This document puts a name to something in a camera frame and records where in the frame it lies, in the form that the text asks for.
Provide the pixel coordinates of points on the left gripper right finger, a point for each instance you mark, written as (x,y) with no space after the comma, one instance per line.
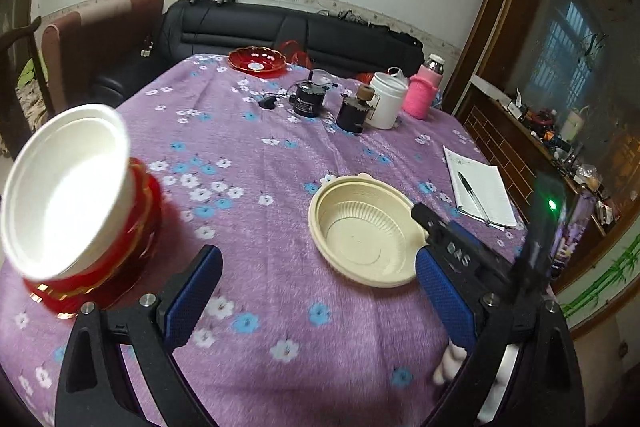
(545,388)

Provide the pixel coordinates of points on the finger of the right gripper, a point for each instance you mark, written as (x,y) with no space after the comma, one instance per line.
(440,234)

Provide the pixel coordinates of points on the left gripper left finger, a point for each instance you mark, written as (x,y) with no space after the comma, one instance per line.
(94,387)

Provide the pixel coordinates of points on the beige plastic bowl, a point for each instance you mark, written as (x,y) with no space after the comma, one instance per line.
(364,229)

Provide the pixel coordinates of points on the red gold-rimmed plate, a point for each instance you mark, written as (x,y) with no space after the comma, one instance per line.
(121,247)

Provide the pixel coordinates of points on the red wedding plate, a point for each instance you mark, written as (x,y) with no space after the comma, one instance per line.
(126,275)

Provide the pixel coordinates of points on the person's hand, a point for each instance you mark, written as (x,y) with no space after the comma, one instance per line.
(451,363)

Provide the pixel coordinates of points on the black pen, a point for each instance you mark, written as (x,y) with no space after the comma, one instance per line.
(469,189)

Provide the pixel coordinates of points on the white notebook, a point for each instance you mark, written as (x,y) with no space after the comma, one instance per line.
(487,185)

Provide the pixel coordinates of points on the pink sleeved thermos bottle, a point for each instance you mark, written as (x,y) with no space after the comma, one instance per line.
(423,87)

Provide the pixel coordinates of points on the black device with cork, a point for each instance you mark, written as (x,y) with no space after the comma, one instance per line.
(355,110)

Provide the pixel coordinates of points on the white plastic jar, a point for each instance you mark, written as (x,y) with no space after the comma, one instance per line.
(389,94)

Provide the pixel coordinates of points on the black power adapter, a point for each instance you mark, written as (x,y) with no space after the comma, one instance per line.
(308,95)

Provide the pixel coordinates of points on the purple floral tablecloth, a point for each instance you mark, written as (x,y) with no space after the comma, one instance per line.
(285,340)

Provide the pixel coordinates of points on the small black plug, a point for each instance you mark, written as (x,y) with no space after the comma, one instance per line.
(268,101)

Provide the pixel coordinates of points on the black leather sofa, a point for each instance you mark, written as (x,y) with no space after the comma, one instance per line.
(332,43)

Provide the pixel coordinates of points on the red plastic bag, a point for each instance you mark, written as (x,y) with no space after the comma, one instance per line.
(295,54)

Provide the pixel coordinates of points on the far red plate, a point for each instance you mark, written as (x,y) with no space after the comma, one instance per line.
(258,61)

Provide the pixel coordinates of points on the dark wooden chair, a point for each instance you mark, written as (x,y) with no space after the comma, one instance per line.
(26,103)

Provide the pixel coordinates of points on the brown fabric armchair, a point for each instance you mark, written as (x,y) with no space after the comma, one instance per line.
(81,48)

